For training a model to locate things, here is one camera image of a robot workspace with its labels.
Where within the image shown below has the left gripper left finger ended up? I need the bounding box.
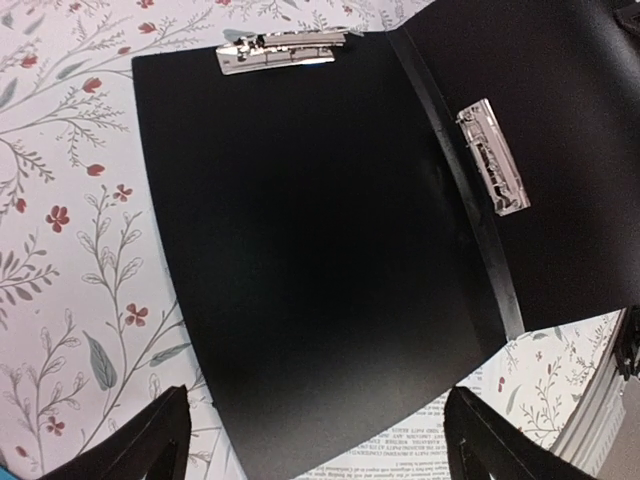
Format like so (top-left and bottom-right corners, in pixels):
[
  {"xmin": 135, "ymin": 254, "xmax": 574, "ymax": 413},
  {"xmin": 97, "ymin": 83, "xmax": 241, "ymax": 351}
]
[{"xmin": 44, "ymin": 385, "xmax": 192, "ymax": 480}]

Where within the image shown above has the front aluminium rail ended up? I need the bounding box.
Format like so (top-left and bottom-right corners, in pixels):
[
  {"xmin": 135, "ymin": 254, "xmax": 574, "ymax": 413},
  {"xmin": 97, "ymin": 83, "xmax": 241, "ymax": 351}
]
[{"xmin": 550, "ymin": 306, "xmax": 639, "ymax": 477}]

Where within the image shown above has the floral tablecloth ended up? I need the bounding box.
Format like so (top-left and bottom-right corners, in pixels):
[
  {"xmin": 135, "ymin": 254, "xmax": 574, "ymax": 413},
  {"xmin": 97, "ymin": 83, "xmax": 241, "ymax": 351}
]
[{"xmin": 0, "ymin": 0, "xmax": 626, "ymax": 480}]

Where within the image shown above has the printed paper sheet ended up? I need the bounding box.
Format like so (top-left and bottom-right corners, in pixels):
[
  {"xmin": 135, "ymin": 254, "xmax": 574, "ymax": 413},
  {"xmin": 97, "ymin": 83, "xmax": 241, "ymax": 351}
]
[{"xmin": 284, "ymin": 367, "xmax": 486, "ymax": 480}]

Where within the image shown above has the black clip folder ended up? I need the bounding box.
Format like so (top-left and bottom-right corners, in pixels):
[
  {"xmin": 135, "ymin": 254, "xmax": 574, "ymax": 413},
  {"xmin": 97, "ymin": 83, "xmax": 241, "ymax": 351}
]
[{"xmin": 132, "ymin": 1, "xmax": 639, "ymax": 479}]

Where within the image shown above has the blue folder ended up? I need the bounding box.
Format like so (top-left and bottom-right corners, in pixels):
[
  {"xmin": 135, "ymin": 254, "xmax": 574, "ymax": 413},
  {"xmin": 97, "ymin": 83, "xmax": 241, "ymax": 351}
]
[{"xmin": 0, "ymin": 466, "xmax": 15, "ymax": 480}]

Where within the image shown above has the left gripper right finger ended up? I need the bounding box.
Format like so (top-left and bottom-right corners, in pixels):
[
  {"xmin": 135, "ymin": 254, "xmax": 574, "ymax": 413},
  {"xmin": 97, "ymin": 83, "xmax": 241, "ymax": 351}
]
[{"xmin": 444, "ymin": 387, "xmax": 591, "ymax": 480}]

